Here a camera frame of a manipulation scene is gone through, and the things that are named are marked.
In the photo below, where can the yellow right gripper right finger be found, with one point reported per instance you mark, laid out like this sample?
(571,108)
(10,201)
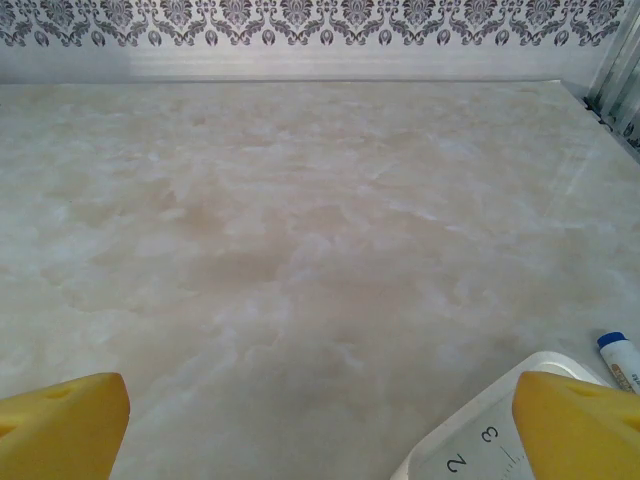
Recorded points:
(580,435)

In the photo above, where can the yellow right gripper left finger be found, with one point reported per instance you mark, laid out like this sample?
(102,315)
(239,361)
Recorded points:
(60,435)

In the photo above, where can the white tube with blue cap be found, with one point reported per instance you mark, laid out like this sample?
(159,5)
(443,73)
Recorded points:
(621,356)

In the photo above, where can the white clock with numbers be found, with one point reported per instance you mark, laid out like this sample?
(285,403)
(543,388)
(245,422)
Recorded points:
(465,425)

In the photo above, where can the silver metal frame post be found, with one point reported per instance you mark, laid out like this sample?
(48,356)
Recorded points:
(620,75)

